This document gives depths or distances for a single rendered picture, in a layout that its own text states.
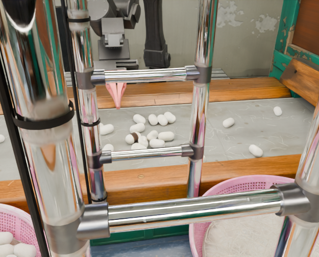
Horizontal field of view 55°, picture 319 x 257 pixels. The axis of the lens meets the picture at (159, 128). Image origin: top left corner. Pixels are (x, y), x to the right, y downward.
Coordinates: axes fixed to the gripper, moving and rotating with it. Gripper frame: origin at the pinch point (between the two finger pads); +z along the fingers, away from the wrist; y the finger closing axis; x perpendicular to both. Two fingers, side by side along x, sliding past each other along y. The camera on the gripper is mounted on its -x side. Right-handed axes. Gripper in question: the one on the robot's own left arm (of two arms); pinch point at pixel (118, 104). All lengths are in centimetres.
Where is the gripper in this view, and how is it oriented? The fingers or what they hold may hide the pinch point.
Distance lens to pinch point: 66.2
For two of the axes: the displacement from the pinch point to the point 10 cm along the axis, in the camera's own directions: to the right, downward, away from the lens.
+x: -1.1, 3.5, 9.3
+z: 1.2, 9.4, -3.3
